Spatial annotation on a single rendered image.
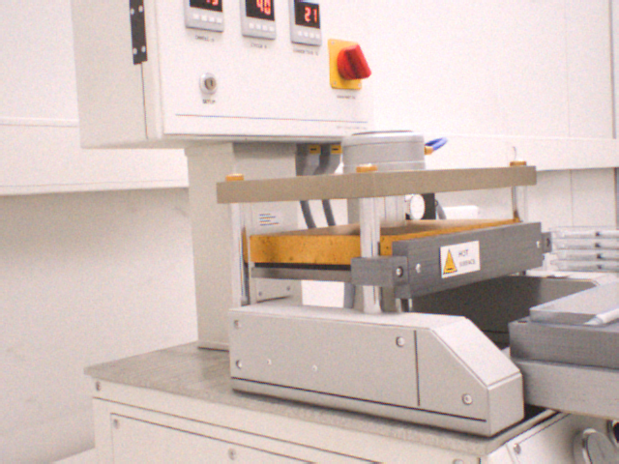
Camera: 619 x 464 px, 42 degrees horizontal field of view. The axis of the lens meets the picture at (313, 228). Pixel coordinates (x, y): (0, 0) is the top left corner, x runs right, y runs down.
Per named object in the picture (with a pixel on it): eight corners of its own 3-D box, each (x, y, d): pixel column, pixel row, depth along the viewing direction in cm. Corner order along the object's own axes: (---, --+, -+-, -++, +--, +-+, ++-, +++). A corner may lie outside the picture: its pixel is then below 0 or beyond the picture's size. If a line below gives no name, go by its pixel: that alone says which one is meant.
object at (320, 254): (250, 277, 75) (245, 176, 75) (389, 254, 92) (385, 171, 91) (401, 285, 64) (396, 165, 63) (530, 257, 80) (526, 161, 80)
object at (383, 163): (177, 279, 77) (168, 144, 77) (371, 248, 100) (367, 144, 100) (380, 290, 61) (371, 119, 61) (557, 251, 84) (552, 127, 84)
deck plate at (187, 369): (83, 374, 82) (82, 365, 82) (309, 319, 108) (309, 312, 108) (485, 456, 52) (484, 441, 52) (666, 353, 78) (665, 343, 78)
